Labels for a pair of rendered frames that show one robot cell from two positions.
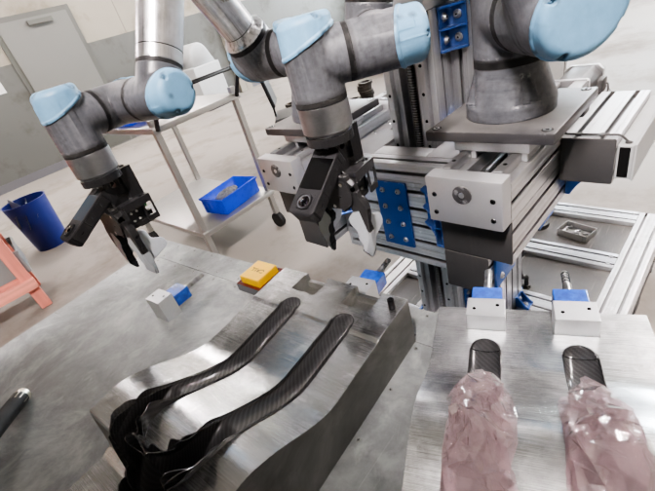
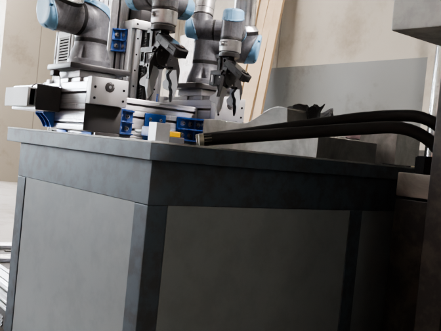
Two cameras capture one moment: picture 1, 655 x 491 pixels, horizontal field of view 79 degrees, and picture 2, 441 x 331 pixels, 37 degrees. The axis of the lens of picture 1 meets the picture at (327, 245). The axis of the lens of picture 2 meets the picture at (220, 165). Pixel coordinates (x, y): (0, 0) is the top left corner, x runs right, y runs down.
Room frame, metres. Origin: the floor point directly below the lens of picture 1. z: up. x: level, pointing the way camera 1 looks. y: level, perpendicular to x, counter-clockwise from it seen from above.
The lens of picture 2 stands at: (0.43, 2.25, 0.80)
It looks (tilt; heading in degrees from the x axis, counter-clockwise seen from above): 1 degrees down; 274
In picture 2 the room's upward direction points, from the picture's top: 6 degrees clockwise
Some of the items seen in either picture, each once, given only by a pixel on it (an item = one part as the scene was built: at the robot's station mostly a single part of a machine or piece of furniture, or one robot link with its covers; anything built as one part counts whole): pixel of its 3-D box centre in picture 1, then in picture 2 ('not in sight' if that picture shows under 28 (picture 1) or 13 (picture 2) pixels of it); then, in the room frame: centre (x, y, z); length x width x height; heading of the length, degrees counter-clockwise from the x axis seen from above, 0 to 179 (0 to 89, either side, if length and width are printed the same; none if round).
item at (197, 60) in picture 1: (203, 76); not in sight; (8.48, 1.32, 0.58); 0.65 x 0.53 x 1.16; 128
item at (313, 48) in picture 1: (314, 59); (232, 25); (0.59, -0.06, 1.23); 0.09 x 0.08 x 0.11; 86
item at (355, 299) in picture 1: (364, 306); not in sight; (0.49, -0.03, 0.87); 0.05 x 0.05 x 0.04; 44
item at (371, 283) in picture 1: (373, 279); not in sight; (0.61, -0.07, 0.83); 0.13 x 0.05 x 0.05; 137
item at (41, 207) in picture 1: (35, 220); not in sight; (3.66, 2.49, 0.25); 0.41 x 0.37 x 0.50; 76
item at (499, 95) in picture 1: (509, 81); (205, 74); (0.70, -0.39, 1.09); 0.15 x 0.15 x 0.10
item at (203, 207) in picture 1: (188, 169); not in sight; (2.74, 0.76, 0.55); 1.17 x 0.68 x 1.10; 35
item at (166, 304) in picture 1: (180, 291); (149, 131); (0.77, 0.35, 0.83); 0.13 x 0.05 x 0.05; 136
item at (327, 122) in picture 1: (324, 118); (229, 47); (0.59, -0.05, 1.15); 0.08 x 0.08 x 0.05
